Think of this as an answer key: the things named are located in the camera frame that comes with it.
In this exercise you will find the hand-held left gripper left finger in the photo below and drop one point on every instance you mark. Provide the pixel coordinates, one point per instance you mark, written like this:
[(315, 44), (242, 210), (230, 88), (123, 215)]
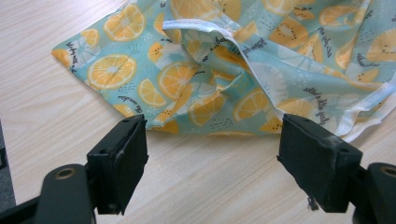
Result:
[(120, 165)]

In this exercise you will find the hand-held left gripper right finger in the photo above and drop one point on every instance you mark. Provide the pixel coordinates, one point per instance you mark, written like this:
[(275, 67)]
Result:
[(317, 165)]

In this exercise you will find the orange-print teal fabric bag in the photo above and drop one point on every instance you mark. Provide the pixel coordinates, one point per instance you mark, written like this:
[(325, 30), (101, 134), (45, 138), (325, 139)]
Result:
[(243, 68)]

